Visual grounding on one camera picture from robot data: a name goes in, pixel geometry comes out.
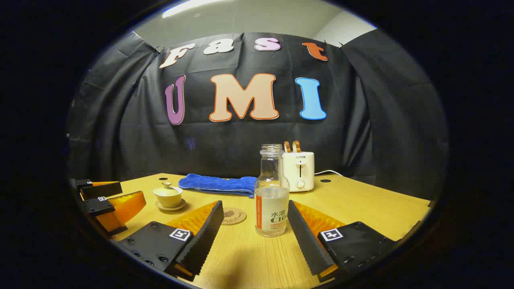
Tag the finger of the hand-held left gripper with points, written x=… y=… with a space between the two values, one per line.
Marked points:
x=104 y=190
x=98 y=206

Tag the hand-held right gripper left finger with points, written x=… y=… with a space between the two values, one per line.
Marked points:
x=204 y=241

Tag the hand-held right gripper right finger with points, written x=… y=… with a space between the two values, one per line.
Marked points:
x=307 y=241

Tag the round cork coaster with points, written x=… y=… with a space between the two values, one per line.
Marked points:
x=235 y=216

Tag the clear glass water bottle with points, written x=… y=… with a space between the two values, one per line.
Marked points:
x=272 y=208

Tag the cream ceramic teacup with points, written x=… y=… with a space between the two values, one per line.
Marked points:
x=168 y=202

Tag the cream teacup lid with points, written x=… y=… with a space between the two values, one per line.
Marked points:
x=168 y=191

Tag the cream ceramic saucer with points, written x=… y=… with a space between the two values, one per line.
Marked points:
x=170 y=208

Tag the blue folded towel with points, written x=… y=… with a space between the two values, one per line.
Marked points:
x=217 y=184

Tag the white toaster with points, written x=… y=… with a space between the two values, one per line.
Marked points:
x=305 y=168

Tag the bread slice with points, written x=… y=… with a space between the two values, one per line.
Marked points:
x=287 y=147
x=296 y=146

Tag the black backdrop cloth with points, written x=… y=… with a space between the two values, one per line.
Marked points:
x=241 y=140

